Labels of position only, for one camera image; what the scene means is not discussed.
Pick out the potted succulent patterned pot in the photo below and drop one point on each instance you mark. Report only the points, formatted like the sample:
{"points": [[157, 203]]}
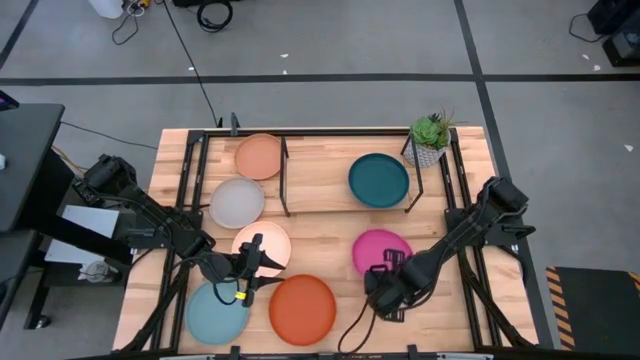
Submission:
{"points": [[429, 137]]}

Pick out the warm grey plate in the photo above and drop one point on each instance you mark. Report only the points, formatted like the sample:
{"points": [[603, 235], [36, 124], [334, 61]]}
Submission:
{"points": [[236, 202]]}

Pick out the white panel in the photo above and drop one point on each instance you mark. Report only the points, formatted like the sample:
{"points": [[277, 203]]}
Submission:
{"points": [[85, 220]]}

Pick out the magenta plate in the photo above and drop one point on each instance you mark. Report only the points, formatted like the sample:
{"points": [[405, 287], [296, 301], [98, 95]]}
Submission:
{"points": [[370, 250]]}

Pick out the dark orange plate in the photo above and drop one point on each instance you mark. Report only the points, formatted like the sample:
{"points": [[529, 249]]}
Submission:
{"points": [[302, 310]]}

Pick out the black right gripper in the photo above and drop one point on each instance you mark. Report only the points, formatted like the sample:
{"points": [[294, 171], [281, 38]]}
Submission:
{"points": [[387, 290]]}

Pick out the salmon tan plate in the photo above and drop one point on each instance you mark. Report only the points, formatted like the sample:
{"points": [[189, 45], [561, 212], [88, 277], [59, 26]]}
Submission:
{"points": [[257, 156]]}

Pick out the black equipment case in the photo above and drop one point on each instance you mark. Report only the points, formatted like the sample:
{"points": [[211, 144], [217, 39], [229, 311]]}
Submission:
{"points": [[620, 45]]}

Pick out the dark green plate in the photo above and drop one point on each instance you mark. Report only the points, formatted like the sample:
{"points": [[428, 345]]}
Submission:
{"points": [[378, 180]]}

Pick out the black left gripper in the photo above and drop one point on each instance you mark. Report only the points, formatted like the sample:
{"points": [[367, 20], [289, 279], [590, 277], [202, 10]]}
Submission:
{"points": [[250, 265]]}

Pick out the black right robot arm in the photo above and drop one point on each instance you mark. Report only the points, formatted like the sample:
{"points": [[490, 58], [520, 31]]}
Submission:
{"points": [[465, 230]]}

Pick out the black hazard striped mat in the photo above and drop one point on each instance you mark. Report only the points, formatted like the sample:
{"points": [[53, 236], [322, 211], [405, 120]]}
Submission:
{"points": [[600, 310]]}

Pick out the light blue plate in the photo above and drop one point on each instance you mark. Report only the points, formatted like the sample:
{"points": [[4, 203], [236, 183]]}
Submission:
{"points": [[215, 320]]}

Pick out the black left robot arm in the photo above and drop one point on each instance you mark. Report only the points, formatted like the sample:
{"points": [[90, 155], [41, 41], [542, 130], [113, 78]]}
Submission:
{"points": [[150, 215]]}

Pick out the dark device coloured screen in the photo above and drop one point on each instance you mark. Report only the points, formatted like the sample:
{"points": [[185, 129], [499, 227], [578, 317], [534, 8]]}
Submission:
{"points": [[6, 102]]}

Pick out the pale peach plate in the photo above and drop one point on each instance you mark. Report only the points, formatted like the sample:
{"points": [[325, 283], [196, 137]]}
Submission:
{"points": [[272, 240]]}

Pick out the black metal wooden shelf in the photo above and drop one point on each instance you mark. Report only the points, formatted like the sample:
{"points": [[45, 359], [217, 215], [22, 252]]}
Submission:
{"points": [[320, 195]]}

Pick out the black metal rig frame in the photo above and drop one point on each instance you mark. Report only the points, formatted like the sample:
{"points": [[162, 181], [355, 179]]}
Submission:
{"points": [[300, 132]]}

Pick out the black desk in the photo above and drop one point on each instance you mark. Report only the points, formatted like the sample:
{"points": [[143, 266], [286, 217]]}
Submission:
{"points": [[25, 160]]}

